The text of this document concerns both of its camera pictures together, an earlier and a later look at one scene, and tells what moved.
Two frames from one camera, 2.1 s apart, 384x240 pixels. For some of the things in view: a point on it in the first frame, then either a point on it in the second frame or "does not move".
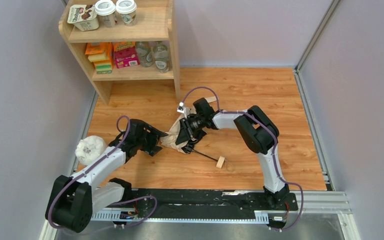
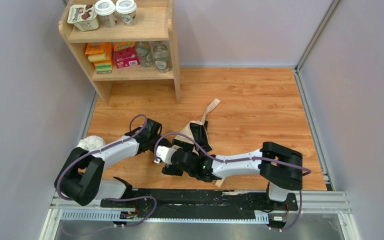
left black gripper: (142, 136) -> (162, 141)
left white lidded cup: (105, 9) does not move
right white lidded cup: (127, 9) does not move
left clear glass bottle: (145, 53) does not move
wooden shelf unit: (115, 40) does not move
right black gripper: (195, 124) -> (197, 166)
